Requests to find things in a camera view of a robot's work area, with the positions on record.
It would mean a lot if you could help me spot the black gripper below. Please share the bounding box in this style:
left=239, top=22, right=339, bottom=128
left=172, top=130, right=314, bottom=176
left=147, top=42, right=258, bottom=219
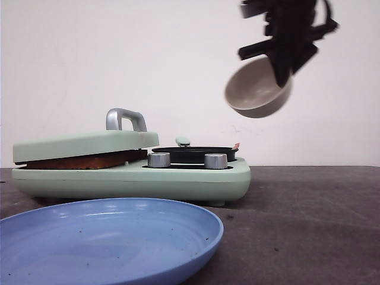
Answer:
left=238, top=1, right=338, bottom=88

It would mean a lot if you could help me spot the blue plastic plate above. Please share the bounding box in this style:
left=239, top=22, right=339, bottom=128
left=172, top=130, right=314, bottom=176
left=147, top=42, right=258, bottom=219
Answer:
left=1, top=198, right=224, bottom=284

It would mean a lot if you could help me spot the black round frying pan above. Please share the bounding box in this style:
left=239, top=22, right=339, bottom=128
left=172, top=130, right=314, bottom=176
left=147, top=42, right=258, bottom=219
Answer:
left=151, top=136, right=239, bottom=164

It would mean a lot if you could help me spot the beige ribbed bowl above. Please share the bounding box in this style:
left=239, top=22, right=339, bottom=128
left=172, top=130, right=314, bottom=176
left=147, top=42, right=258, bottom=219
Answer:
left=224, top=57, right=293, bottom=118

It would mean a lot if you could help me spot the orange shrimp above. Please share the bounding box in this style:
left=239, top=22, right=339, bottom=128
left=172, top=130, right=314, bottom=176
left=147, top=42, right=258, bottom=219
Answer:
left=232, top=142, right=240, bottom=150

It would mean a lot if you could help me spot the silver control knob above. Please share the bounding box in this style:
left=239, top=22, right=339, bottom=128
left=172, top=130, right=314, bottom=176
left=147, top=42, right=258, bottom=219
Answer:
left=148, top=152, right=171, bottom=168
left=204, top=153, right=228, bottom=170

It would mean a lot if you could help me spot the right silver control knob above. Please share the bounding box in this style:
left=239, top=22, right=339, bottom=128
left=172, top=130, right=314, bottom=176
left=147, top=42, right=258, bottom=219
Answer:
left=204, top=153, right=228, bottom=170

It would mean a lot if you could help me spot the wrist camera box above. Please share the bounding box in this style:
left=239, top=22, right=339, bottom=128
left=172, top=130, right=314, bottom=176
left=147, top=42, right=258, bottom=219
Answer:
left=240, top=0, right=268, bottom=18

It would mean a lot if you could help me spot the mint green breakfast maker base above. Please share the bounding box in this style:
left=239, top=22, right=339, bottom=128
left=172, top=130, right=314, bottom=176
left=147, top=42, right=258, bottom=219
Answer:
left=12, top=158, right=251, bottom=205

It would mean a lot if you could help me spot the white bread slice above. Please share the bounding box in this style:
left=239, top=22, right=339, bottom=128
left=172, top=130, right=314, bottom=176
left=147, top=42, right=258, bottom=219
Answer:
left=25, top=149, right=148, bottom=170

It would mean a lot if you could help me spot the left silver control knob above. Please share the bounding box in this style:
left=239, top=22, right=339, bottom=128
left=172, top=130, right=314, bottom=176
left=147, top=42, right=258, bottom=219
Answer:
left=148, top=152, right=171, bottom=168

